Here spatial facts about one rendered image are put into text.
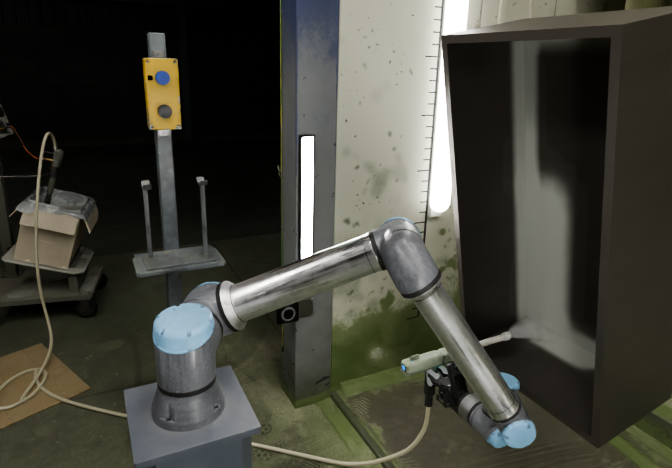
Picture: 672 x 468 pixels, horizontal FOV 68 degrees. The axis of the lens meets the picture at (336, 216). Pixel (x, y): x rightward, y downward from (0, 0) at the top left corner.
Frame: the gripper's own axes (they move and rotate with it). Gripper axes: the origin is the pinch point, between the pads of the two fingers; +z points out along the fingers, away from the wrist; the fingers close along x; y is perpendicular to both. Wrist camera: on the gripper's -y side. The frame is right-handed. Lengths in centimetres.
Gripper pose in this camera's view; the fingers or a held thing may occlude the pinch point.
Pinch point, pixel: (429, 365)
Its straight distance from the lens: 189.6
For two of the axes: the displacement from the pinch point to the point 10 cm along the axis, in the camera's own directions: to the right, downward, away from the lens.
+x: 8.8, -1.6, 4.4
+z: -4.7, -3.0, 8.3
